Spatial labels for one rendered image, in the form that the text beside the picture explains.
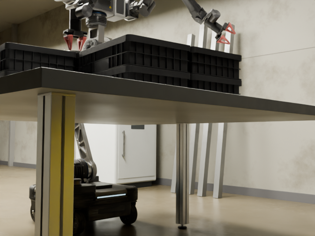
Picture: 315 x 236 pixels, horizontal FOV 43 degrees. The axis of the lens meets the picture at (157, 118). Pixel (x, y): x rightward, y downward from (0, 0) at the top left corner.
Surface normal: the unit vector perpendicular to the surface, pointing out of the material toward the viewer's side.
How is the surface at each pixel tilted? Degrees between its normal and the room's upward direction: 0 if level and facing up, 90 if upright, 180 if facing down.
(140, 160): 90
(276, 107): 90
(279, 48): 90
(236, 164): 90
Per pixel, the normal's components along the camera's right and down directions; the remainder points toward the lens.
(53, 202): 0.70, -0.03
